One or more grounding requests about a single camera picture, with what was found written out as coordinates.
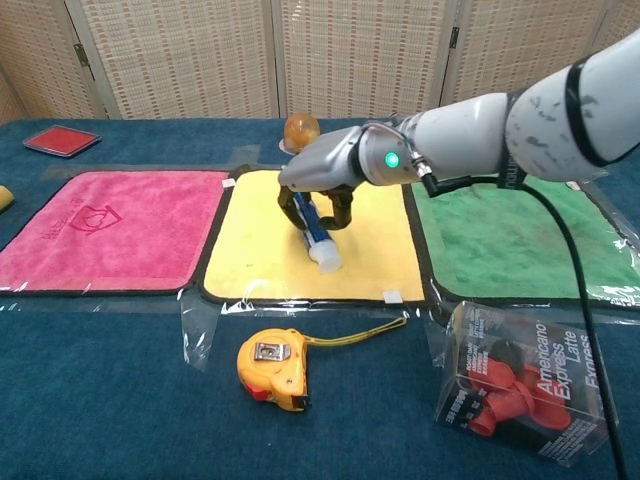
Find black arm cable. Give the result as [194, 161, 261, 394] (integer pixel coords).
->
[409, 149, 631, 480]

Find yellow tape measure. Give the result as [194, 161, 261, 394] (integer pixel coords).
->
[236, 316, 407, 414]

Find clear box of red capsules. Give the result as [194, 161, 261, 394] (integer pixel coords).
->
[433, 299, 621, 455]

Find yellow microfiber cloth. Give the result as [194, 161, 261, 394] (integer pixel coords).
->
[199, 168, 426, 304]

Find clear tape strip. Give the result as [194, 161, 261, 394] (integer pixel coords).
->
[232, 144, 262, 169]
[423, 304, 454, 369]
[179, 289, 224, 372]

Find green microfiber cloth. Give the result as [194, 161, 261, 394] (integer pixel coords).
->
[409, 172, 640, 306]

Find woven folding screen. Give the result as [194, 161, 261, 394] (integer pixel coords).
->
[0, 0, 640, 121]

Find orange jelly cup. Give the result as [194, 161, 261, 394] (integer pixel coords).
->
[278, 113, 321, 154]

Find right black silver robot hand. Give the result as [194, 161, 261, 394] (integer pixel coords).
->
[277, 123, 421, 232]

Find red ink pad tray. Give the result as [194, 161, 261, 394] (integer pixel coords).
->
[22, 124, 103, 159]

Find pink microfiber cloth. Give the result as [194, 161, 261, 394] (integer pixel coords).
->
[0, 169, 231, 297]

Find blue white toothpaste tube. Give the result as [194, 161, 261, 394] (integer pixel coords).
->
[292, 189, 344, 275]

